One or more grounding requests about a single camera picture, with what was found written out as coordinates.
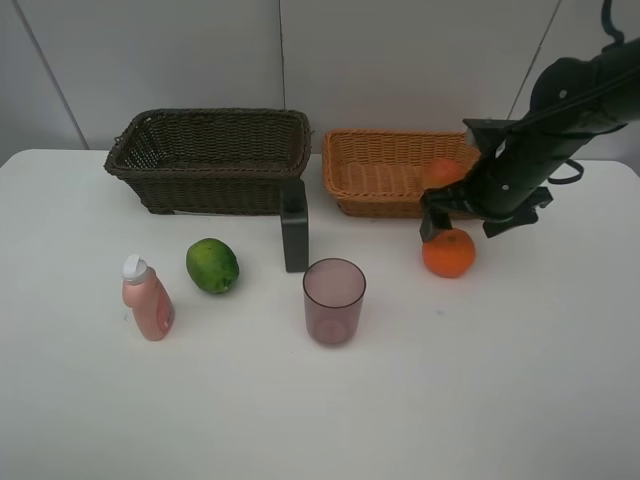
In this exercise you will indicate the dark brown wicker basket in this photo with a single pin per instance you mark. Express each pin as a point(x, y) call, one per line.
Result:
point(228, 161)

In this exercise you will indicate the orange wicker basket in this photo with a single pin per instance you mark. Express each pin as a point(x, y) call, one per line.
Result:
point(381, 173)

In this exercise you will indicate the purple translucent plastic cup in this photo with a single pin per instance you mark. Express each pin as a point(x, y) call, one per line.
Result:
point(334, 290)

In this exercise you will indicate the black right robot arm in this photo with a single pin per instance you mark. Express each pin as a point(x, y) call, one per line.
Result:
point(572, 102)

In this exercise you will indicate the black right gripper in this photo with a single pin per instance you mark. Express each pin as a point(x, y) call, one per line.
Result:
point(504, 188)

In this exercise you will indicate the pink lotion bottle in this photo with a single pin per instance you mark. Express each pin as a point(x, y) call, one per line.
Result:
point(145, 295)

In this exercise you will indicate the green lime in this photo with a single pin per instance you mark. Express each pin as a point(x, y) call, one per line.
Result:
point(212, 266)

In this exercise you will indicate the red yellow peach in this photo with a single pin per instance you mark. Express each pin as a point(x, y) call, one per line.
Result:
point(444, 171)

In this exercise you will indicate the dark green shampoo bottle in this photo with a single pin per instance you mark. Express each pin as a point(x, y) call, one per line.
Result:
point(294, 225)

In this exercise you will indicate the orange tangerine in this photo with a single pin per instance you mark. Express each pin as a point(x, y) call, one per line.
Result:
point(450, 254)

